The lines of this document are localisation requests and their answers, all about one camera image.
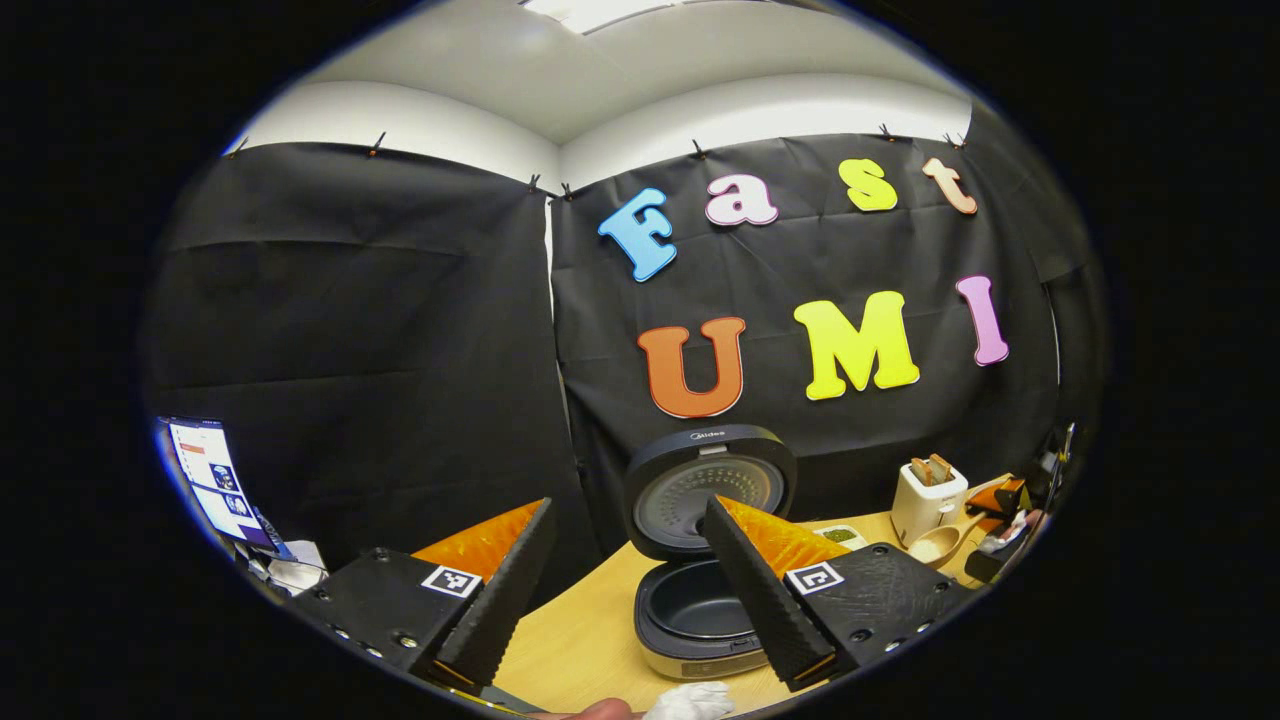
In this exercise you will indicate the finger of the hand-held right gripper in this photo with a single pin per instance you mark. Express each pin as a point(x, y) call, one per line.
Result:
point(1000, 497)
point(1000, 565)

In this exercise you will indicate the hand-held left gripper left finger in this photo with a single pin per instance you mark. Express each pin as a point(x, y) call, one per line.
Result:
point(500, 600)

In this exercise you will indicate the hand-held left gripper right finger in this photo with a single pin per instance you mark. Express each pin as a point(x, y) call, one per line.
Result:
point(760, 600)

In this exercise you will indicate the wooden spoon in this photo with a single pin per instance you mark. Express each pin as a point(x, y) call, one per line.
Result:
point(935, 547)

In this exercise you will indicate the black rice cooker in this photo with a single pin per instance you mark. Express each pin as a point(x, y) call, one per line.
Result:
point(700, 445)

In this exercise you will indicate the toast slice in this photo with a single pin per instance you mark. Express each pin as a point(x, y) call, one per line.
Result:
point(940, 468)
point(920, 472)

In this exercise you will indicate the white toaster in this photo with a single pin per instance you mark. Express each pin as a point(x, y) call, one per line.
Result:
point(925, 510)

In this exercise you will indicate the white divided condiment dish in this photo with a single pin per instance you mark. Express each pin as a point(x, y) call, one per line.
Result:
point(840, 536)

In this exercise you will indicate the white crumpled cloth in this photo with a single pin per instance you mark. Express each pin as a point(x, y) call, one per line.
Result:
point(690, 702)

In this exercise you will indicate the white papers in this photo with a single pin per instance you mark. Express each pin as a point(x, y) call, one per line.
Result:
point(295, 572)

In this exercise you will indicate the black backdrop cloth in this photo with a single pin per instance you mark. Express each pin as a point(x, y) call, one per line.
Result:
point(380, 350)

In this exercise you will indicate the computer monitor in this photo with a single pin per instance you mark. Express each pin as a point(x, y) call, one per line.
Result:
point(215, 480)

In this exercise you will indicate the ceiling light panel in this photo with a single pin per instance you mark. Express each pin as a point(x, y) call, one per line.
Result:
point(600, 12)

